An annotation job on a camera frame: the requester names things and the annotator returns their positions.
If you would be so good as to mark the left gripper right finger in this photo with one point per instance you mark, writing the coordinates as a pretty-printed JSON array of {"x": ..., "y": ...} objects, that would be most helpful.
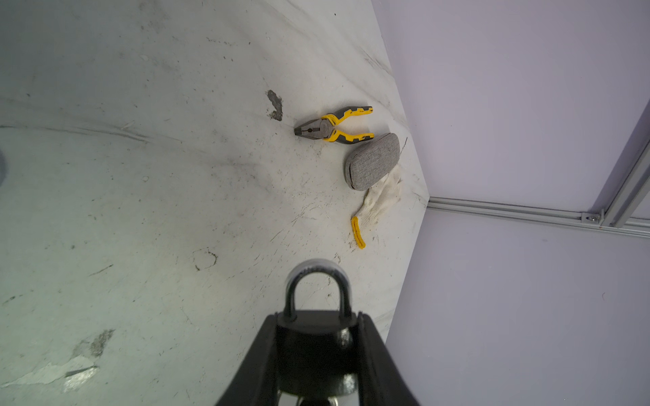
[{"x": 380, "y": 382}]

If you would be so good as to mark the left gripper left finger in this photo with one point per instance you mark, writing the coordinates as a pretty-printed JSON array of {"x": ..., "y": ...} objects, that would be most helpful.
[{"x": 256, "y": 381}]

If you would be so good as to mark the small black padlock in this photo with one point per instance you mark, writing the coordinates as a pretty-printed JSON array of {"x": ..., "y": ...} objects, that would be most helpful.
[{"x": 316, "y": 348}]

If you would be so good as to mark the white work glove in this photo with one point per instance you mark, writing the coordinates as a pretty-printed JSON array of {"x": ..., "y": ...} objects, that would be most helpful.
[{"x": 377, "y": 201}]

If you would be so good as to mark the grey fabric case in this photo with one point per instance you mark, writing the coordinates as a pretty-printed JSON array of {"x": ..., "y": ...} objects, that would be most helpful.
[{"x": 369, "y": 163}]

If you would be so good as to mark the yellow black pliers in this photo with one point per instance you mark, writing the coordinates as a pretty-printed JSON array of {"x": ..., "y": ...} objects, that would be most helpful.
[{"x": 326, "y": 127}]

